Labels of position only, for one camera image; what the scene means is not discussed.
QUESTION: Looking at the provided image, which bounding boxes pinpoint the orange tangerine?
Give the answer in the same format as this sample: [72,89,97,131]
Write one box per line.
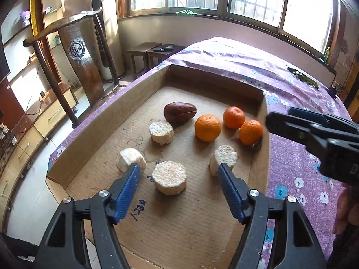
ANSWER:
[223,106,245,129]
[239,120,263,146]
[195,114,221,142]

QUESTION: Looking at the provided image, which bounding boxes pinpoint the dark red date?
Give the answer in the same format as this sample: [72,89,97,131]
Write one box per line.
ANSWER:
[164,101,197,125]

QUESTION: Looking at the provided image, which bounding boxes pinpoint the large round sugarcane piece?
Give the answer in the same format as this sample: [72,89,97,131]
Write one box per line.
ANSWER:
[151,160,187,195]

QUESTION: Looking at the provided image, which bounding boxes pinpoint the person's right hand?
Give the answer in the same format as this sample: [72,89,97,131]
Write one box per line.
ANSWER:
[332,183,358,235]

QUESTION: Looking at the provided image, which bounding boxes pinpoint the green leafy vegetable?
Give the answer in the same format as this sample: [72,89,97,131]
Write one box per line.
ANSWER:
[287,67,319,90]

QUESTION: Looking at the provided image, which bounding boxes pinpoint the purple floral tablecloth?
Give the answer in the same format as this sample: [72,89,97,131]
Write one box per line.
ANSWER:
[50,37,349,257]

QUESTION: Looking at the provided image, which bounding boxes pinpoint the green bottle on sill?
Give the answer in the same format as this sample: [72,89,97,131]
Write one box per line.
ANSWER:
[324,46,330,64]

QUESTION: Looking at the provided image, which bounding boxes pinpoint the wooden tv cabinet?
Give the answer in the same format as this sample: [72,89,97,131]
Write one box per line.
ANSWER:
[1,90,67,230]

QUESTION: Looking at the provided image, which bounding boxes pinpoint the shallow cardboard box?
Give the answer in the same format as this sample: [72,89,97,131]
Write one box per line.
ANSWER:
[46,65,269,268]

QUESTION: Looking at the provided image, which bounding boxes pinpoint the black remote control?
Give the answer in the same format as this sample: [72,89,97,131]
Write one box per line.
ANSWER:
[152,45,175,53]

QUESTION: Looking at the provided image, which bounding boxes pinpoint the green cloth on sill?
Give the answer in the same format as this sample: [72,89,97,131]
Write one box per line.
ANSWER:
[176,9,197,17]

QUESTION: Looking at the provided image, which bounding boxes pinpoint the dark wooden stool right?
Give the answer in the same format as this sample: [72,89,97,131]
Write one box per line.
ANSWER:
[147,44,186,69]

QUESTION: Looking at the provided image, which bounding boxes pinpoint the dark wooden stool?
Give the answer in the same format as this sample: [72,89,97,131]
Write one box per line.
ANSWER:
[147,44,186,69]
[127,42,162,80]

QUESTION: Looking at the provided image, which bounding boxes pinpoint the dark wooden stool left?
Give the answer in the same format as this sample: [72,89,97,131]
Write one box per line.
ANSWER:
[127,42,162,80]

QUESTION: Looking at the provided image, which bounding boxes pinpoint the standing air conditioner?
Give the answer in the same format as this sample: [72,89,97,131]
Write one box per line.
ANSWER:
[92,0,125,80]

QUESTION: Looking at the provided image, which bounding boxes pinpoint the wooden chair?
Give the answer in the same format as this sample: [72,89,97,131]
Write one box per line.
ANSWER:
[22,7,133,130]

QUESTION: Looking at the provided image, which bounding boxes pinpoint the purple plush toy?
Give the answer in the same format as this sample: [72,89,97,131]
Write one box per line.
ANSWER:
[20,10,31,28]

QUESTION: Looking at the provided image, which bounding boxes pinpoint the wooden wall shelf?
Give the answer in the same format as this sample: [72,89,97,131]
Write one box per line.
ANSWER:
[1,0,64,82]

